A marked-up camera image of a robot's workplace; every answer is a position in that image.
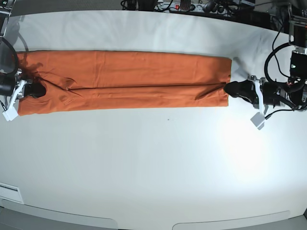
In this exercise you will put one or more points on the orange T-shirt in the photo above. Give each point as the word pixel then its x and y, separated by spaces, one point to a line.
pixel 91 80

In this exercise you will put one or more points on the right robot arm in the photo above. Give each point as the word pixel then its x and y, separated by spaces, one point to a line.
pixel 6 7

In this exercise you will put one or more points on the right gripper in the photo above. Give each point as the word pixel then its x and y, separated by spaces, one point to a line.
pixel 20 87

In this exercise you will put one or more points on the white label sticker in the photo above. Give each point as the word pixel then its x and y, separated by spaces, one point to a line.
pixel 11 193

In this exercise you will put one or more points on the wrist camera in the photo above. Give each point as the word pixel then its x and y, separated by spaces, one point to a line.
pixel 258 120
pixel 10 114

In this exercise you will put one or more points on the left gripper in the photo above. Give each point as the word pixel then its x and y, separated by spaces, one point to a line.
pixel 250 91

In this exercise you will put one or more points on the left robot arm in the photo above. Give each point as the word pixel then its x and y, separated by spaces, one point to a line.
pixel 266 91

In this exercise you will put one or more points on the white power strip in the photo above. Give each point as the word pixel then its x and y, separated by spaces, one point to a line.
pixel 195 6

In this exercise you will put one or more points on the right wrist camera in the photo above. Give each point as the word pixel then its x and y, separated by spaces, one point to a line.
pixel 10 114

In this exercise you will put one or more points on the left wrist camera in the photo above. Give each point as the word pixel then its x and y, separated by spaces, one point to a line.
pixel 258 120

